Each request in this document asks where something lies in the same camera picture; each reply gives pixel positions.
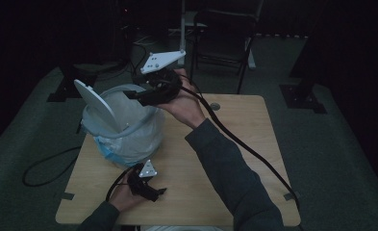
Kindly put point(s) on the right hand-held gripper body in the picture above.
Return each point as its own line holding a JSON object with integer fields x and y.
{"x": 164, "y": 89}

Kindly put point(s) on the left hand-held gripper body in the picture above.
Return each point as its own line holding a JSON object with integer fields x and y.
{"x": 140, "y": 183}

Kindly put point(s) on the white and grey trash can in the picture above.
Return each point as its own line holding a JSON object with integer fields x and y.
{"x": 129, "y": 109}

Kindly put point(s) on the person's left hand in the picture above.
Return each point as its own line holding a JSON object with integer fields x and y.
{"x": 124, "y": 199}

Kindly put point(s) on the person's right hand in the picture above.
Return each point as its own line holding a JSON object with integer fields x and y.
{"x": 186, "y": 109}

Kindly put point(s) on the translucent trash bag liner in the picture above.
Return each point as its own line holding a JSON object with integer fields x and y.
{"x": 138, "y": 147}

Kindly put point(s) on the grey table grommet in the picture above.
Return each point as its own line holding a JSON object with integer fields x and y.
{"x": 215, "y": 106}

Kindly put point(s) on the black stand base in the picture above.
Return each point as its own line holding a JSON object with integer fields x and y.
{"x": 74, "y": 86}
{"x": 302, "y": 96}

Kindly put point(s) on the grey tape strip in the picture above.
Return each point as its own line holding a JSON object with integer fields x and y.
{"x": 290, "y": 196}
{"x": 68, "y": 196}

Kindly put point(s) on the black folding chair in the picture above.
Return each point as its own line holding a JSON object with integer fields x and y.
{"x": 223, "y": 35}

